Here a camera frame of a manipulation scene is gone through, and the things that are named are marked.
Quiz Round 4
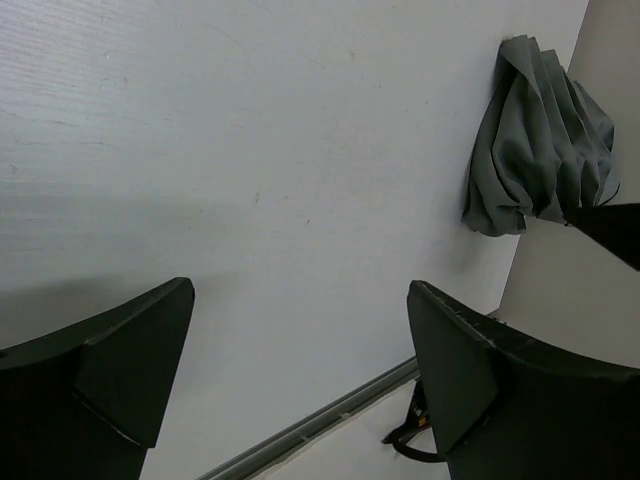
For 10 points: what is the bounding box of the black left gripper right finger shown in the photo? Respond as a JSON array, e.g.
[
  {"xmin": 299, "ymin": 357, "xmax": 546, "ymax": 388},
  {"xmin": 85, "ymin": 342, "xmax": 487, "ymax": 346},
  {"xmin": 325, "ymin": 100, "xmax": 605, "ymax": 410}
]
[{"xmin": 407, "ymin": 281, "xmax": 639, "ymax": 479}]

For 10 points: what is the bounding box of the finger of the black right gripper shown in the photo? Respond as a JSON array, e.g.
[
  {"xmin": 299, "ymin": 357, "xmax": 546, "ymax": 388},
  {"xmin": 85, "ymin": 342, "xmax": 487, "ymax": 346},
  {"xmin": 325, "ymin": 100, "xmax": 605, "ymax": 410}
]
[{"xmin": 565, "ymin": 203, "xmax": 640, "ymax": 271}]

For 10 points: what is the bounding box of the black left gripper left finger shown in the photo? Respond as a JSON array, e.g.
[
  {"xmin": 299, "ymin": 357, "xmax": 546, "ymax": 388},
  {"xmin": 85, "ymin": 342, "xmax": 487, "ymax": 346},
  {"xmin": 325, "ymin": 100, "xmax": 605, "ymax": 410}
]
[{"xmin": 1, "ymin": 277, "xmax": 194, "ymax": 479}]

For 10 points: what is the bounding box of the aluminium table edge rail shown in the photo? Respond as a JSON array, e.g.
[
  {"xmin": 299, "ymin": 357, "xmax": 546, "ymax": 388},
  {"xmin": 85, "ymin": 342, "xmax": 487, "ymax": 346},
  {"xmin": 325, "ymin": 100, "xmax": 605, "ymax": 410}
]
[{"xmin": 200, "ymin": 357, "xmax": 418, "ymax": 480}]

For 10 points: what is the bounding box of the grey pleated skirt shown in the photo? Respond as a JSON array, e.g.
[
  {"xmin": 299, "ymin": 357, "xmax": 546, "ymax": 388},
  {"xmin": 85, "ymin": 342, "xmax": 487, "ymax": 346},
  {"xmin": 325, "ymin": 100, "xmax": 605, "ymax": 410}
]
[{"xmin": 462, "ymin": 35, "xmax": 620, "ymax": 237}]

